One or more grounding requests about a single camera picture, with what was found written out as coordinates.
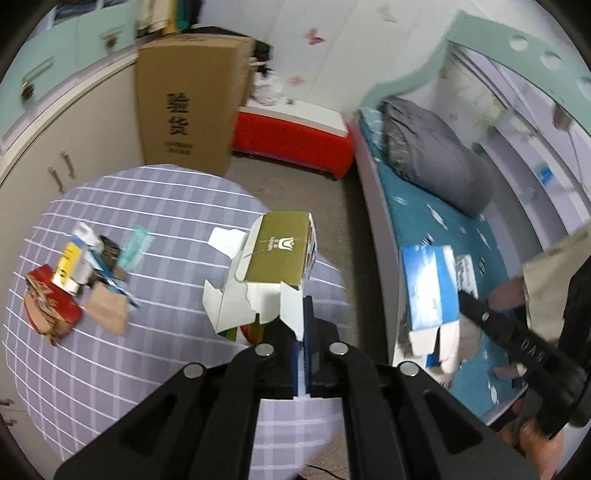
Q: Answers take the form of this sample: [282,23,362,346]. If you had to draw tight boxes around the red covered bench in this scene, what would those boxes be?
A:
[231,106,354,181]

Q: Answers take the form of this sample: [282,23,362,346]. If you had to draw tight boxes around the white wrapper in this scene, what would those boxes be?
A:
[74,222,107,250]

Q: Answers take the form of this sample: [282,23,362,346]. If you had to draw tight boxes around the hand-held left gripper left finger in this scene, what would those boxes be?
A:
[54,318,304,480]

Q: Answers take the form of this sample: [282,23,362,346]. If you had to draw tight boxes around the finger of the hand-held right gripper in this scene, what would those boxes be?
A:
[457,289,523,345]

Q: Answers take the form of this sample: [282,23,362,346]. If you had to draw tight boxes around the brown paper piece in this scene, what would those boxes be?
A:
[82,281,132,335]

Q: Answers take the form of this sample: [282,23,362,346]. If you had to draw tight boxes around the white plastic bag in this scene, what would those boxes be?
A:
[252,69,289,107]

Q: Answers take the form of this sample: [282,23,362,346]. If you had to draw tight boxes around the large cardboard box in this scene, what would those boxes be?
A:
[135,34,257,178]

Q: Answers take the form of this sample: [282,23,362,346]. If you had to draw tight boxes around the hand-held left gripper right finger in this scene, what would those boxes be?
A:
[303,295,546,480]

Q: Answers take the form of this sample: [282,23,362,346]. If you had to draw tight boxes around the blue edged white strip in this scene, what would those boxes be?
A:
[90,258,141,308]

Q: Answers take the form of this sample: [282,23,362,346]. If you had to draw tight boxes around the grey quilt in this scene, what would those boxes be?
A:
[379,97,495,217]

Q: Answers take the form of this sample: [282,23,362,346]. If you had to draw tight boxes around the brown round object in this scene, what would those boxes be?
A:
[551,104,575,132]

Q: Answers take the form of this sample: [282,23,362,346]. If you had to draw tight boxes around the yellow and silver packet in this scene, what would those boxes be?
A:
[50,240,105,296]

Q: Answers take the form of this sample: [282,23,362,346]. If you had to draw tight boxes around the cream hanging jacket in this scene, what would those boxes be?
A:
[136,0,171,34]

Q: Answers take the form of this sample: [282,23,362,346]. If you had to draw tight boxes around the white wardrobe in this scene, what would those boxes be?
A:
[256,0,462,116]

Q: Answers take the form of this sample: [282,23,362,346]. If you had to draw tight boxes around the mint green drawer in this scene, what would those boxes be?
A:
[76,4,139,56]
[0,28,79,139]

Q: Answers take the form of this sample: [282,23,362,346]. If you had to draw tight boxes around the round table checked purple cloth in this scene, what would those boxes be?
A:
[4,164,349,467]

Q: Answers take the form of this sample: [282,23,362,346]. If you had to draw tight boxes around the person's right hand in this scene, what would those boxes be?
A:
[516,414,566,459]

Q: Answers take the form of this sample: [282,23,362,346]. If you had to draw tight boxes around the teal wrapper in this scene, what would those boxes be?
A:
[115,225,155,268]

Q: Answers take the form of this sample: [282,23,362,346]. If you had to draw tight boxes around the white low cabinet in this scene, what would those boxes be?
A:
[0,58,144,222]

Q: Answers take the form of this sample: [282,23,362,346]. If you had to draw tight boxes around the black cable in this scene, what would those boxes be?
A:
[302,464,342,480]

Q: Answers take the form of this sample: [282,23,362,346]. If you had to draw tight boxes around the mint green bunk bed frame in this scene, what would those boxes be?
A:
[348,9,591,430]

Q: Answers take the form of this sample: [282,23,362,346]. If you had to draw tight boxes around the red torn carton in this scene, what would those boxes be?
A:
[25,264,84,344]

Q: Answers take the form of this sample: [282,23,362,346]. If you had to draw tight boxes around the light blue pillow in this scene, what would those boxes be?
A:
[359,107,384,130]

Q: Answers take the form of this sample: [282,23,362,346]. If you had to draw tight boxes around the olive green carton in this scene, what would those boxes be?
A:
[202,211,319,348]

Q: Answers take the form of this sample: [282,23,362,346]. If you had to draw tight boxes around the white board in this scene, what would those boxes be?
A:
[238,99,349,137]

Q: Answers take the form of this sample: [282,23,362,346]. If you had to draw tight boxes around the lilac wall shelf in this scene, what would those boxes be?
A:
[471,51,591,241]

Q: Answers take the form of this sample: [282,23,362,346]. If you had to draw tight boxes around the dark printed packet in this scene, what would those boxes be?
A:
[95,236,127,278]

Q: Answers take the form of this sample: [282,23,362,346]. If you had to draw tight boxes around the blue and white carton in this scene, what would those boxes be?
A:
[392,244,483,374]

